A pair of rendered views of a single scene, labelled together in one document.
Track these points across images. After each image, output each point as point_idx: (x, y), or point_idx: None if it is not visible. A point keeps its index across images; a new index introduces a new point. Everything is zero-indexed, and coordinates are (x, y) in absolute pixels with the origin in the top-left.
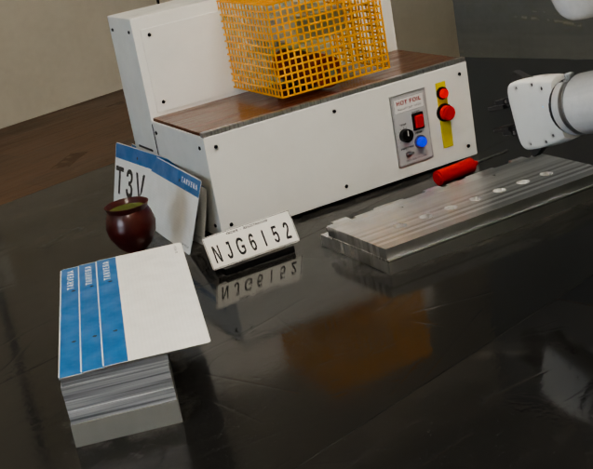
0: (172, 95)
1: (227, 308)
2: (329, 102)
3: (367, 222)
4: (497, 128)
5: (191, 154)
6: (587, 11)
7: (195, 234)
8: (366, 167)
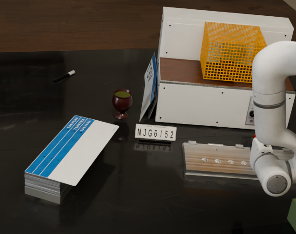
0: (171, 51)
1: (122, 159)
2: (221, 88)
3: (197, 150)
4: (250, 147)
5: (158, 83)
6: (262, 142)
7: (149, 112)
8: (229, 118)
